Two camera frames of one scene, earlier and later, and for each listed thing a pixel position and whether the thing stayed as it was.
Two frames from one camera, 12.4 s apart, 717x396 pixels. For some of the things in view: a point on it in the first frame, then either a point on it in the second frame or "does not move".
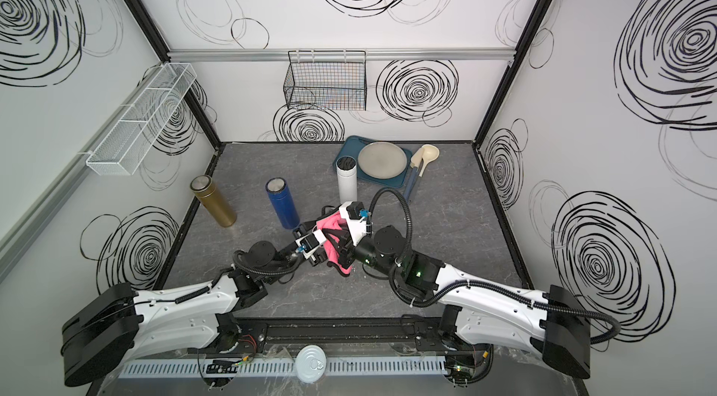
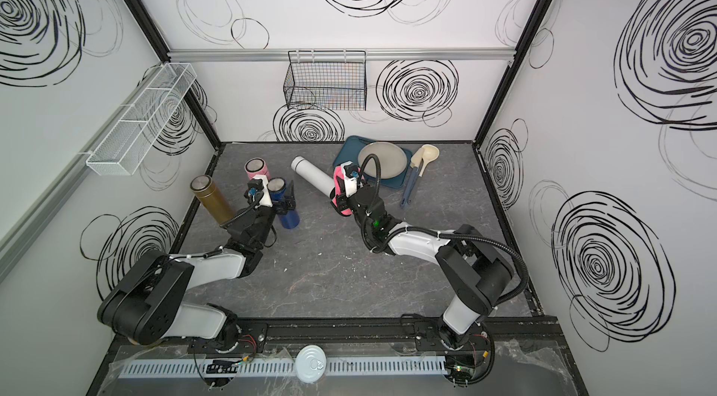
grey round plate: (382, 160) does not move
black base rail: (339, 335) does not move
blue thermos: (276, 188) does not move
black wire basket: (330, 80) does not move
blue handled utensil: (415, 162) does not move
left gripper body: (296, 235) to (266, 218)
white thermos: (346, 167) to (315, 176)
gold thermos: (206, 191) does not move
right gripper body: (352, 252) to (355, 205)
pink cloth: (328, 224) to (339, 187)
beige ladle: (430, 152) does not move
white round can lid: (311, 363) does not move
